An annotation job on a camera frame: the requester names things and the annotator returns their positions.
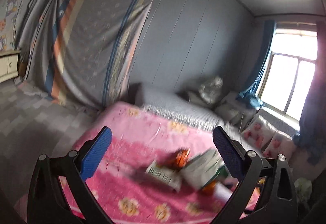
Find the light green cloth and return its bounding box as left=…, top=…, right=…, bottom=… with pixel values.
left=294, top=177, right=312, bottom=203

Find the orange mandarin fruit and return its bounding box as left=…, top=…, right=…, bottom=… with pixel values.
left=201, top=180, right=218, bottom=196

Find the grey quilted corner sofa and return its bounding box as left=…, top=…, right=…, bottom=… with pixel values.
left=129, top=83, right=325, bottom=178

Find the left baby print pillow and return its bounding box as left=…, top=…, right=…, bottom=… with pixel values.
left=241, top=116, right=276, bottom=150

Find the blue left curtain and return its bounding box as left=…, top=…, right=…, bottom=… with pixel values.
left=236, top=20, right=276, bottom=109

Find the striped grey hanging sheet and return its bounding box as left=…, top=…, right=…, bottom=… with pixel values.
left=17, top=0, right=152, bottom=111

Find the dark blue right curtain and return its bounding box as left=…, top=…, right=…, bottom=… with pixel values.
left=293, top=21, right=325, bottom=165

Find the window with frame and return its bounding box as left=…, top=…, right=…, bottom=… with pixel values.
left=256, top=28, right=318, bottom=121

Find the pink floral table cloth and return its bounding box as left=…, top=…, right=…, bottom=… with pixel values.
left=73, top=102, right=224, bottom=223

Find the orange snack wrapper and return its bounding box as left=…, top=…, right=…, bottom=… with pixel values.
left=167, top=148, right=190, bottom=170

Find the right baby print pillow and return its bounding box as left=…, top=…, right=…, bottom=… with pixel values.
left=262, top=132, right=296, bottom=161

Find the baby print pillow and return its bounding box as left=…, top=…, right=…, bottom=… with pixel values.
left=241, top=116, right=276, bottom=150
left=262, top=132, right=296, bottom=161

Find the white barcode medicine box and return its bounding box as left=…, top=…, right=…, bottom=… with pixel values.
left=145, top=161, right=182, bottom=192

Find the cream cabinet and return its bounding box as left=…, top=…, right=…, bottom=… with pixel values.
left=0, top=50, right=20, bottom=83

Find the silver plastic bag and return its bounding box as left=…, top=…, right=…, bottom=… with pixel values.
left=198, top=76, right=223, bottom=105

